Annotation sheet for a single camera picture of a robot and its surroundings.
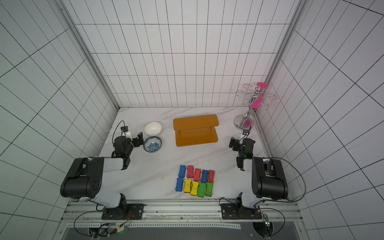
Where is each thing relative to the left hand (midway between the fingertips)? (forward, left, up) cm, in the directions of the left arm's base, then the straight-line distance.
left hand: (135, 135), depth 95 cm
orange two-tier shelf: (+9, -40, -7) cm, 42 cm away
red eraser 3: (-24, -49, -5) cm, 54 cm away
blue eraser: (-21, -32, -6) cm, 39 cm away
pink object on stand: (+13, -77, +17) cm, 80 cm away
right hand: (0, -66, 0) cm, 66 cm away
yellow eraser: (-28, -35, -5) cm, 45 cm away
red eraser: (-21, -36, -5) cm, 43 cm away
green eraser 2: (-31, -47, -5) cm, 57 cm away
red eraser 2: (-23, -41, -6) cm, 47 cm away
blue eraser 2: (-25, -45, -5) cm, 52 cm away
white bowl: (+8, -10, -3) cm, 13 cm away
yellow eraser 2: (-30, -39, -5) cm, 50 cm away
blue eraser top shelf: (-29, -31, -6) cm, 42 cm away
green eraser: (-31, -43, -5) cm, 53 cm away
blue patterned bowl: (-3, -11, -6) cm, 13 cm away
